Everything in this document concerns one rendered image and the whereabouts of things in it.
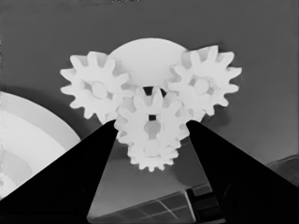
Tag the large thick white disc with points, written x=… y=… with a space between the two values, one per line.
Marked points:
x=28 y=130

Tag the white round carrier with pins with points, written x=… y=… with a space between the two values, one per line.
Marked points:
x=146 y=59

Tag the small white toothed gear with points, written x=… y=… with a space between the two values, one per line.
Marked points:
x=104 y=70
x=156 y=161
x=206 y=67
x=137 y=122

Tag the dark robot body block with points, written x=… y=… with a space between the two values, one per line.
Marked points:
x=204 y=208

